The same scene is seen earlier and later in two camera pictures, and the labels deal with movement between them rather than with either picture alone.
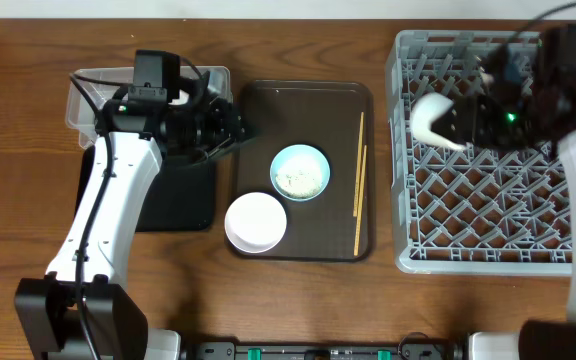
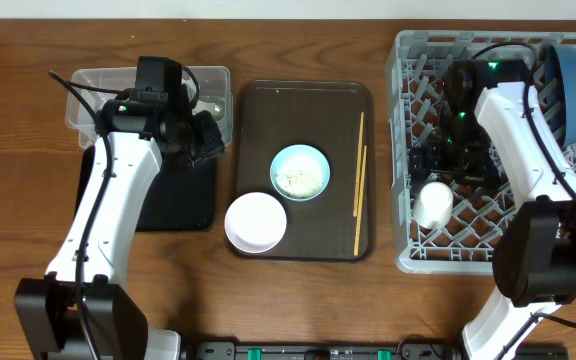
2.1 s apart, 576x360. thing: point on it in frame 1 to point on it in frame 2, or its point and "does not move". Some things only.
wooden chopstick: [360, 201] does not move
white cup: [426, 107] to [433, 204]
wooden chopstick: [358, 167] does not move
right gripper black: [471, 122] to [484, 174]
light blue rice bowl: [300, 173] does not move
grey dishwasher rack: [475, 211] does not move
